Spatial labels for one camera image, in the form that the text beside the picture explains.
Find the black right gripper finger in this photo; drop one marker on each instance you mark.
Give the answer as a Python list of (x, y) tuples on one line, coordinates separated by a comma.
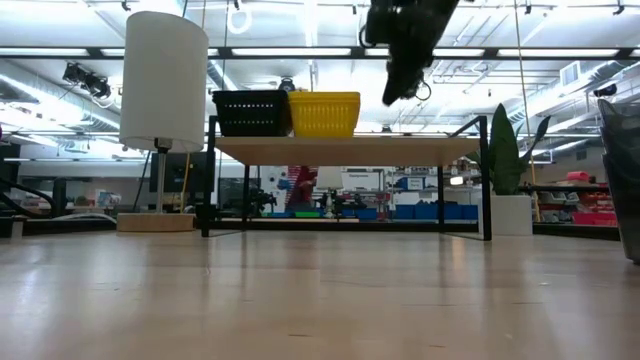
[(405, 82)]

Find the yellow ribbed plastic basket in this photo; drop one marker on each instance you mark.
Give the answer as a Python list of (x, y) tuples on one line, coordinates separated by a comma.
[(325, 115)]

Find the black slotted plastic basket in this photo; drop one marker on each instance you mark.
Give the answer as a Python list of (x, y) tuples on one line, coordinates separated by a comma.
[(252, 120), (250, 95)]

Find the black background robot arm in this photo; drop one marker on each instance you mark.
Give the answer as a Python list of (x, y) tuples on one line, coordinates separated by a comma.
[(262, 200)]

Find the shelf with red bins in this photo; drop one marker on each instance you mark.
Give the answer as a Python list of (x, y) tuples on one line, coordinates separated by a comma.
[(585, 205)]

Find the black ceiling track beam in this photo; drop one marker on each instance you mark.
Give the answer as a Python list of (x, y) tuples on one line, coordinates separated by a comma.
[(300, 52)]

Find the green snake plant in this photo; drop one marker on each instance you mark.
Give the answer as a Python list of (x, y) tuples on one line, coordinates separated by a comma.
[(502, 150)]

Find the round black ceiling spotlight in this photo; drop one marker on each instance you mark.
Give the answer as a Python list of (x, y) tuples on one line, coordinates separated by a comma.
[(286, 84)]

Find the small background white lamp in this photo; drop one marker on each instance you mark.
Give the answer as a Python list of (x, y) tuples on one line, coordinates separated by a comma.
[(329, 177)]

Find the blue storage bin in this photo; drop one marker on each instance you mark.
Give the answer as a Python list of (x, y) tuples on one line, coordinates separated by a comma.
[(416, 211), (460, 211), (366, 214)]

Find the person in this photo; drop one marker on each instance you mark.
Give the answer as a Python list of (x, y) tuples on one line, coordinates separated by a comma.
[(302, 187)]

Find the green storage bin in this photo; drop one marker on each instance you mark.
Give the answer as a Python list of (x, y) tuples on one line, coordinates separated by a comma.
[(307, 214)]

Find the white background appliance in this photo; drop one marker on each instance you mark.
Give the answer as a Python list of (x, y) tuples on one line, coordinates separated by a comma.
[(274, 187)]

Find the white square planter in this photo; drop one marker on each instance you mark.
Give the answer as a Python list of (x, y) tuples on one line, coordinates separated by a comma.
[(510, 215)]

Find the small black ceiling spotlight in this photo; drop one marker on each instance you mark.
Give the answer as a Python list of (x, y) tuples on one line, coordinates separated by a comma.
[(605, 90)]

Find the black background table edge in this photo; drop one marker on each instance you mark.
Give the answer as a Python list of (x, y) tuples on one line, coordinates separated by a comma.
[(580, 232)]

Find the yellow thin pole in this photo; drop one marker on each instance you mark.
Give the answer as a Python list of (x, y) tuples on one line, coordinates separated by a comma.
[(186, 180)]

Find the white shade table lamp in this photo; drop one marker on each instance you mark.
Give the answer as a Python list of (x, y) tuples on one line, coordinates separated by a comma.
[(165, 75)]

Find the black monitor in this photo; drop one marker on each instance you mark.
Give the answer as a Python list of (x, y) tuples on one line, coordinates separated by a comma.
[(176, 172)]

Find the black double ceiling spotlight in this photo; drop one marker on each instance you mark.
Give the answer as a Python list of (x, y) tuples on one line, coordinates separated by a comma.
[(87, 80)]

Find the black curved tube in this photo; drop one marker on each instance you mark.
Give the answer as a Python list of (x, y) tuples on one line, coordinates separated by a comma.
[(30, 192)]

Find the wooden shelf with black frame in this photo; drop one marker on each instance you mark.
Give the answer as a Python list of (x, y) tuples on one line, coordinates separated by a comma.
[(345, 151)]

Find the black short post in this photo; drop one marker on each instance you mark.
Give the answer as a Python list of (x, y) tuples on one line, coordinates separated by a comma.
[(60, 197)]

